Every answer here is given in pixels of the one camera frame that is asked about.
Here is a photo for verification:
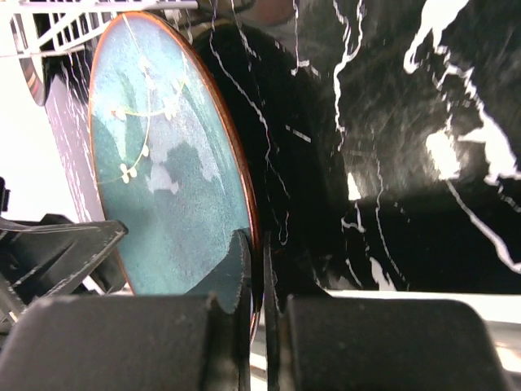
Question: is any black marble pattern mat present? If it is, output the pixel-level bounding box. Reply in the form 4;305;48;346
42;1;520;295

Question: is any teal glazed floral plate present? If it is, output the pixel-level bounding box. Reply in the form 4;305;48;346
89;11;260;313

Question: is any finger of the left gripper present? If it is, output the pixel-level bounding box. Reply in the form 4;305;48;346
1;219;128;310

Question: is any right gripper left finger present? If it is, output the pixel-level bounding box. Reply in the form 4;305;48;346
1;231;251;390

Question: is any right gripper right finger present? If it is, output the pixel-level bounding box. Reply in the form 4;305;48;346
263;238;517;390

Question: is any white wire dish rack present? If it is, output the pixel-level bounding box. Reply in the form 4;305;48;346
1;1;199;59

